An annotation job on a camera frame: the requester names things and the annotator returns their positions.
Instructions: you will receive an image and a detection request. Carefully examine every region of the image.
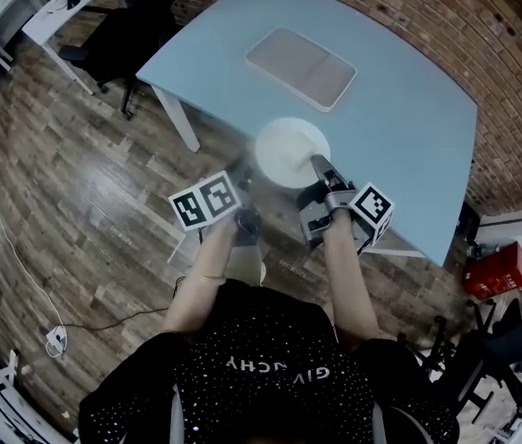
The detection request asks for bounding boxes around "person's left forearm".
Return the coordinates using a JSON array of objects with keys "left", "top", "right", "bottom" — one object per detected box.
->
[{"left": 162, "top": 214, "right": 240, "bottom": 342}]

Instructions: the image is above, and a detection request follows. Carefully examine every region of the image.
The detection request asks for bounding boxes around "person's beige trouser leg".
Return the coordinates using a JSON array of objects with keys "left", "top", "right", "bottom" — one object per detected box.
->
[{"left": 228, "top": 245, "right": 267, "bottom": 289}]

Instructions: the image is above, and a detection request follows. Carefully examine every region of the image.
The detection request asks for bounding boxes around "white cable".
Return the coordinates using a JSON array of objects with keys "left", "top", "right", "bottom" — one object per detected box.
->
[{"left": 0, "top": 144, "right": 64, "bottom": 328}]

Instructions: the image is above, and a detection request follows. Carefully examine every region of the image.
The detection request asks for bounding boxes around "red box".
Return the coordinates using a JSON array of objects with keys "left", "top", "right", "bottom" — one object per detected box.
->
[{"left": 462, "top": 241, "right": 522, "bottom": 302}]

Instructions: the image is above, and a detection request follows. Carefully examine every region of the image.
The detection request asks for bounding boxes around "black cable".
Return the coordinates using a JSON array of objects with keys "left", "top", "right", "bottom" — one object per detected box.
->
[{"left": 63, "top": 274, "right": 187, "bottom": 333}]

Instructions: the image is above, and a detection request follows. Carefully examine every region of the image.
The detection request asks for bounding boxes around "round white plate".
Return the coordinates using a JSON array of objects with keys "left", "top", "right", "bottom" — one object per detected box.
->
[{"left": 254, "top": 117, "right": 331, "bottom": 190}]

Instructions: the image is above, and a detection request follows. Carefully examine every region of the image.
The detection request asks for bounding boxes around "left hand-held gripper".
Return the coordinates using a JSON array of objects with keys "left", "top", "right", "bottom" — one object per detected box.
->
[{"left": 168, "top": 153, "right": 265, "bottom": 249}]

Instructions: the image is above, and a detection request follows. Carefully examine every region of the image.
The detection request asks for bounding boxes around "person's right forearm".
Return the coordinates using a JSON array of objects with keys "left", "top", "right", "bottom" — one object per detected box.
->
[{"left": 323, "top": 210, "right": 381, "bottom": 354}]

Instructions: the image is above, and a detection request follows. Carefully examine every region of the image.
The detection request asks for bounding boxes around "white rectangular tray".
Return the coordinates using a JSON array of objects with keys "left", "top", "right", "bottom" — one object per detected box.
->
[{"left": 244, "top": 26, "right": 358, "bottom": 114}]

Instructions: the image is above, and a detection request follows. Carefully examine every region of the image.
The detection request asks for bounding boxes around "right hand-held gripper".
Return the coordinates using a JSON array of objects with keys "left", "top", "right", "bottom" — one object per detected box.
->
[{"left": 298, "top": 154, "right": 397, "bottom": 252}]

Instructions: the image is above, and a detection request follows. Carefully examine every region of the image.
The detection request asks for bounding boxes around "light blue table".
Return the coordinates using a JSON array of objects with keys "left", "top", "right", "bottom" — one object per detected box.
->
[{"left": 135, "top": 0, "right": 480, "bottom": 267}]

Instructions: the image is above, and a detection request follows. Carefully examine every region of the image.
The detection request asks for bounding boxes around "white narrow table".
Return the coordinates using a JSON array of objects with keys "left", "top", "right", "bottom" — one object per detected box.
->
[{"left": 19, "top": 0, "right": 138, "bottom": 97}]

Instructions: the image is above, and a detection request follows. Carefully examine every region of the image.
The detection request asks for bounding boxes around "white power strip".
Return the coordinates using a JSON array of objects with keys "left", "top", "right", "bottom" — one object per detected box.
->
[{"left": 44, "top": 324, "right": 69, "bottom": 358}]

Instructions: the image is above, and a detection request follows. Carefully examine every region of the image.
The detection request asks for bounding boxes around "person's black speckled shirt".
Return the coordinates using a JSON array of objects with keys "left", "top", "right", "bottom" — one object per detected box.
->
[{"left": 78, "top": 278, "right": 461, "bottom": 444}]

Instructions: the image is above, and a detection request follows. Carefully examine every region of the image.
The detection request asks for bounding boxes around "black mesh office chair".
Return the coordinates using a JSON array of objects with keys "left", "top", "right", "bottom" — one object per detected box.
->
[{"left": 398, "top": 297, "right": 522, "bottom": 426}]

